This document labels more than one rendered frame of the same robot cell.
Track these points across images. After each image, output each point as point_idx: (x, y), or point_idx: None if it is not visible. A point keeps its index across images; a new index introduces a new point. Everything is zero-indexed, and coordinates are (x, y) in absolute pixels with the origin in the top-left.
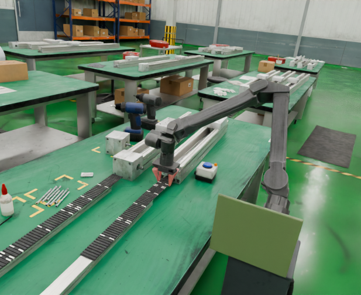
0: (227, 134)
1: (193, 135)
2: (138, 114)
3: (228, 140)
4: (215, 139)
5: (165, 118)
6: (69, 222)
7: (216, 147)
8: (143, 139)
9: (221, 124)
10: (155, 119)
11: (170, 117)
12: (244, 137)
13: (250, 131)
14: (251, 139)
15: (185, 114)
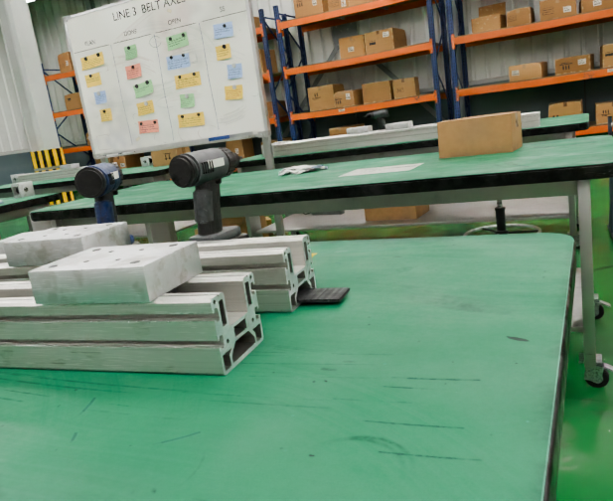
0: (184, 382)
1: None
2: (97, 198)
3: (87, 393)
4: (7, 333)
5: (345, 259)
6: None
7: (5, 375)
8: None
9: (43, 279)
10: (203, 237)
11: (370, 260)
12: (121, 442)
13: (260, 464)
14: (81, 471)
15: (259, 239)
